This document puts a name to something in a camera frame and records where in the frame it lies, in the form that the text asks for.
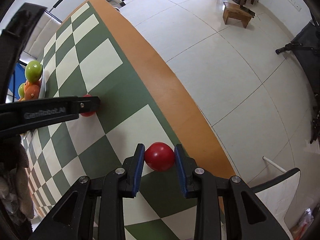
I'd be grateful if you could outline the green apple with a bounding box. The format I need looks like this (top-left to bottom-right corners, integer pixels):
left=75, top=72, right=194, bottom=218
left=25, top=60, right=43, bottom=83
left=18, top=83, right=25, bottom=99

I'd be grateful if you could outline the red tomato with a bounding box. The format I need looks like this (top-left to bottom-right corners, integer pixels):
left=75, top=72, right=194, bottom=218
left=80, top=94, right=95, bottom=117
left=144, top=142, right=175, bottom=172

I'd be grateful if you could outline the small orange tangerine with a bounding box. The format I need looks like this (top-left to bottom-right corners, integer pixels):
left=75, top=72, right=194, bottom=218
left=24, top=80, right=41, bottom=100

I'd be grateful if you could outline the floral ceramic plate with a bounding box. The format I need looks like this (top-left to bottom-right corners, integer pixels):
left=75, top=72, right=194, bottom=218
left=39, top=70, right=48, bottom=99

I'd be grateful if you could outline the green apple on plate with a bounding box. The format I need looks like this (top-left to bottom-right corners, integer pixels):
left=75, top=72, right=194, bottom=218
left=25, top=60, right=43, bottom=83

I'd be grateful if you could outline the white chair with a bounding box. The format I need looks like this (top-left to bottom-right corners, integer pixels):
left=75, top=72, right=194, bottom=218
left=251, top=168, right=300, bottom=239

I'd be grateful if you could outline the wooden stool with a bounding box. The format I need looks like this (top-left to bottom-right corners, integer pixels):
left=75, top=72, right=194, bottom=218
left=222, top=2, right=255, bottom=28

